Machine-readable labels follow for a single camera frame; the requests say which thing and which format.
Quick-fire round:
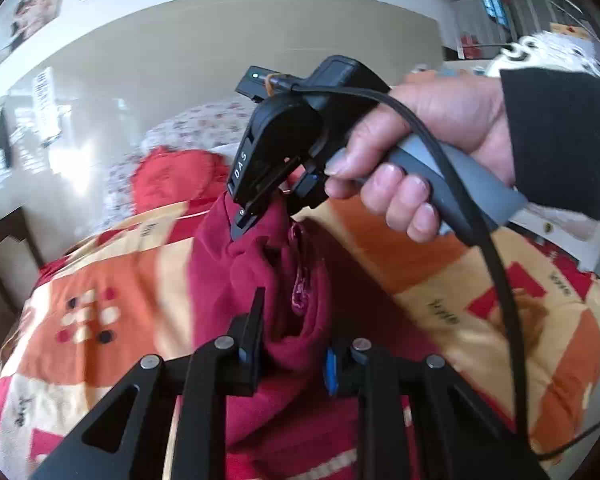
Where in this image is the black hanging cloth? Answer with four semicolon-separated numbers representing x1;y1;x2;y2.
0;107;13;168

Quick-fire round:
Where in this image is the floral bed pillow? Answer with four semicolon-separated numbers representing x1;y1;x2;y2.
102;100;253;211

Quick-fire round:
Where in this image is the wall photo poster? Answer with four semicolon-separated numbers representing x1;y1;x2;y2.
0;0;71;68

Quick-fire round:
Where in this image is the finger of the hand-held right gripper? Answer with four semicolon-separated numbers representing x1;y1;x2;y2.
228;202;266;243
285;170;329;213

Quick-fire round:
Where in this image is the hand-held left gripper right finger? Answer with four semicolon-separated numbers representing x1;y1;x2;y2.
322;337;551;480

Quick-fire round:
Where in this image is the dark wooden side furniture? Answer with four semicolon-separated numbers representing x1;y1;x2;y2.
0;207;43;351

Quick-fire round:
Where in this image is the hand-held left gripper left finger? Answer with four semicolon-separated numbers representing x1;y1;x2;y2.
27;287;267;480

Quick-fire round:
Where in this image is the red heart-shaped pillow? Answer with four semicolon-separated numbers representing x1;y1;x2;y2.
130;147;231;217

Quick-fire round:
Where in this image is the metal railing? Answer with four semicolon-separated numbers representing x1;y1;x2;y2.
432;0;596;61

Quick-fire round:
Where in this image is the person's right forearm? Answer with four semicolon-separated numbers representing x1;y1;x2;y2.
500;67;600;227

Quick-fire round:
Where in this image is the orange printed blanket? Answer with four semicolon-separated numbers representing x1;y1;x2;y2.
0;195;600;480

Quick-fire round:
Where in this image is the maroon fleece top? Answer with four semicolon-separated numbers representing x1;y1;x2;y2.
187;192;416;480

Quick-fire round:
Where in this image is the person's right hand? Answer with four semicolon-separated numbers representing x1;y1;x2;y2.
325;77;518;243

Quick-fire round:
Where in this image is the white wall calendar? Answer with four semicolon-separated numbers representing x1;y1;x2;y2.
32;67;63;147

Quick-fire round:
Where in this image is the white patterned cloth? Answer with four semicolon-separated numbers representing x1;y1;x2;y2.
485;30;600;86

